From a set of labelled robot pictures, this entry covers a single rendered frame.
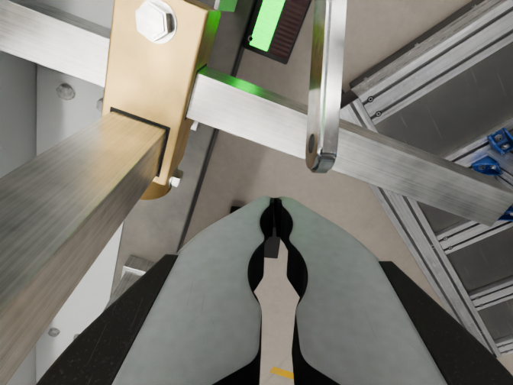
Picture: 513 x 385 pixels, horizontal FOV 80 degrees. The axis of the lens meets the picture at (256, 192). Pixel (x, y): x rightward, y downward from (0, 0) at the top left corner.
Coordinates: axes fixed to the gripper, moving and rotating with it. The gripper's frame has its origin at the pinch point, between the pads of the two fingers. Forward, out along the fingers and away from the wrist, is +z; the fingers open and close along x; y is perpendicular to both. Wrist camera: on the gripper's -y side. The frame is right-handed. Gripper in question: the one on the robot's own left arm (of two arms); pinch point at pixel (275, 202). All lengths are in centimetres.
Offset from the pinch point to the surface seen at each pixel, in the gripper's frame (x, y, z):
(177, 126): -6.1, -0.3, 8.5
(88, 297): -34, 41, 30
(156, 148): -7.0, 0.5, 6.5
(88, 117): -24.6, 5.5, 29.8
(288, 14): 1.3, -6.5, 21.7
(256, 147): -4, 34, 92
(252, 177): -6, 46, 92
